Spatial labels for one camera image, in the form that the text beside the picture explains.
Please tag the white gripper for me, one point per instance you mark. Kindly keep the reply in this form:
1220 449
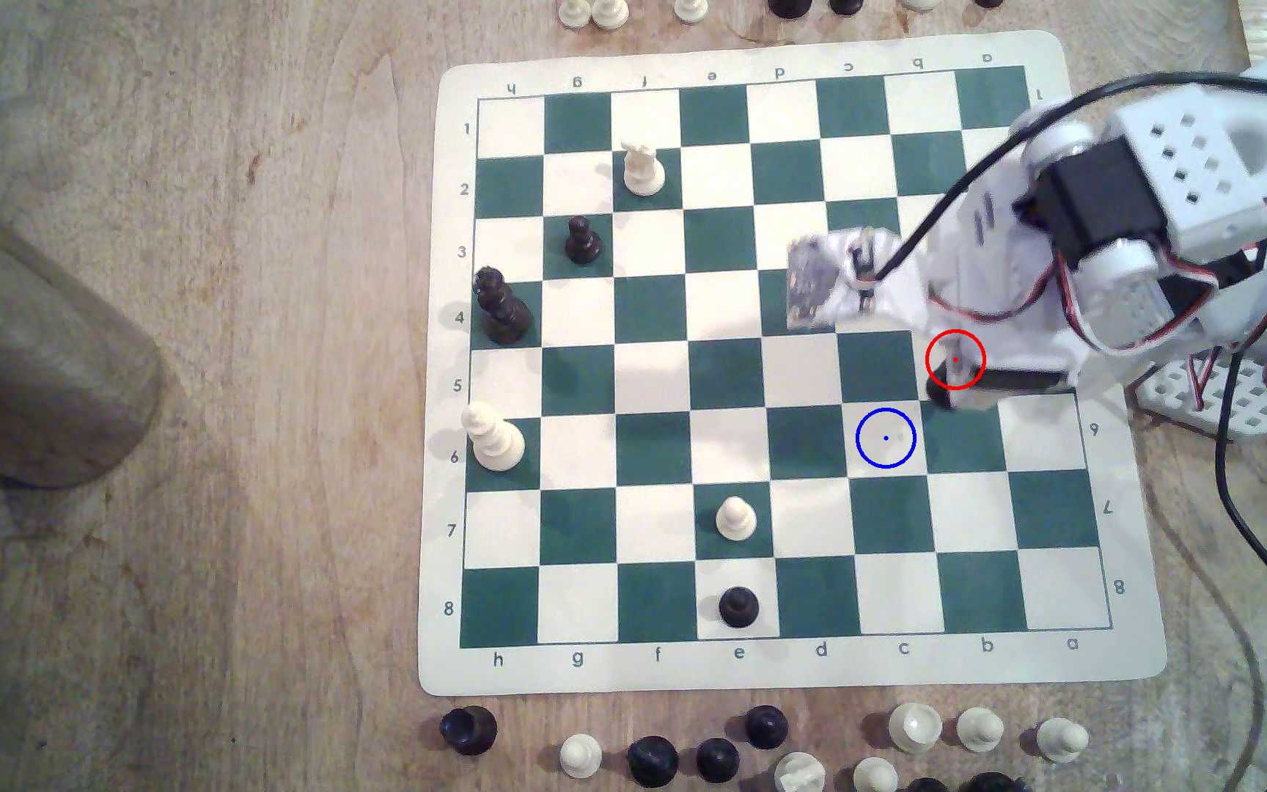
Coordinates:
1022 380

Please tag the black chess pawn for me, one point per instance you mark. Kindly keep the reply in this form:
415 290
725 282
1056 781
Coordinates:
583 240
936 395
739 607

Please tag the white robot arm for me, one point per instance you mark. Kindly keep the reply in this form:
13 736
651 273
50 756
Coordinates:
1194 165

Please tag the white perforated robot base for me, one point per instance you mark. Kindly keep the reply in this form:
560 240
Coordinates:
1227 402

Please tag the white chess pawn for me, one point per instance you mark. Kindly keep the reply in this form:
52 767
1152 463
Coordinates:
1061 740
980 729
581 756
736 518

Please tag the white chess knight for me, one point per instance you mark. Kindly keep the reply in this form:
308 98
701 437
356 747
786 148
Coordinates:
645 171

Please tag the tall black chess piece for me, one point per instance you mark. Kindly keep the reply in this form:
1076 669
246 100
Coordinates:
503 308

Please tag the tall white chess piece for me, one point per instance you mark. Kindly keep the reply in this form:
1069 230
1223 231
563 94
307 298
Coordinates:
494 440

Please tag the green white chessboard mat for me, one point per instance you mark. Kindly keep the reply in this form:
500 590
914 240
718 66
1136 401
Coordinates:
650 440

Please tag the brown wooden cylinder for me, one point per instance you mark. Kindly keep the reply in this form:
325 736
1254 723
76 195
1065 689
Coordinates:
29 352

